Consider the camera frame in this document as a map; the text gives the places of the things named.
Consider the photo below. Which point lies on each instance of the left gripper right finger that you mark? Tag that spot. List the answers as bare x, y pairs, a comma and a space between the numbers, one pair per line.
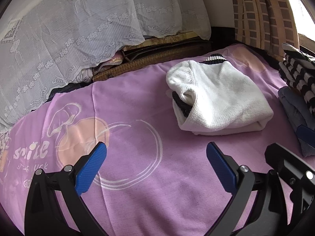
235, 180

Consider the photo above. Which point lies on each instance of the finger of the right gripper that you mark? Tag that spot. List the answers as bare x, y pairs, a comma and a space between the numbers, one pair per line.
306, 134
290, 167

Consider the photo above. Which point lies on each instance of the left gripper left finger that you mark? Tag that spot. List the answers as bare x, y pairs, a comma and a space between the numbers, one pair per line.
43, 215

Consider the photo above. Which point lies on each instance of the white black-trimmed knit sweater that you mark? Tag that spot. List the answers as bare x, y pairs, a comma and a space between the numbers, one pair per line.
214, 98

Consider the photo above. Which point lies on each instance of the blue grey folded garment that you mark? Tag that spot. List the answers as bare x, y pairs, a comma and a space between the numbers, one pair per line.
295, 108

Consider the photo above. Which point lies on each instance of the black white striped garment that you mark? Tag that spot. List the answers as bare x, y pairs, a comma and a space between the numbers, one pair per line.
297, 70

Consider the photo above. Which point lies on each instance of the purple printed bed sheet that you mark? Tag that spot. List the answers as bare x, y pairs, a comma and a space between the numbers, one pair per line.
156, 179

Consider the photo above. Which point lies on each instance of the purple floral white sheet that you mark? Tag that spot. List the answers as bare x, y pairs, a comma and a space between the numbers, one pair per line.
5, 142

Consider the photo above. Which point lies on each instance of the brown checkered curtain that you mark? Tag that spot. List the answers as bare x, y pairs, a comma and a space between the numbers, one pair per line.
265, 24

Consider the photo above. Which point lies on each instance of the brown woven bamboo mat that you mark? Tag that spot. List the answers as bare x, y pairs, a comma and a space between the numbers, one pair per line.
152, 51

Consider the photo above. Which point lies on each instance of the white lace cover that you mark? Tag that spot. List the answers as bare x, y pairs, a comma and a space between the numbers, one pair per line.
47, 44

